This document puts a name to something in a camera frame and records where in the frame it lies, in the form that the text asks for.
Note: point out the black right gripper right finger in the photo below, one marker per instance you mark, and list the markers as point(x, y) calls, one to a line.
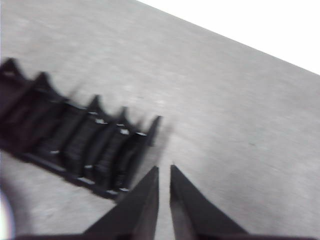
point(190, 212)

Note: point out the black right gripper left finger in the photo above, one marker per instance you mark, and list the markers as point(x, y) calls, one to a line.
point(140, 210)

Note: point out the black plastic plate rack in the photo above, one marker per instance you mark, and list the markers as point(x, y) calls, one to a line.
point(75, 140)

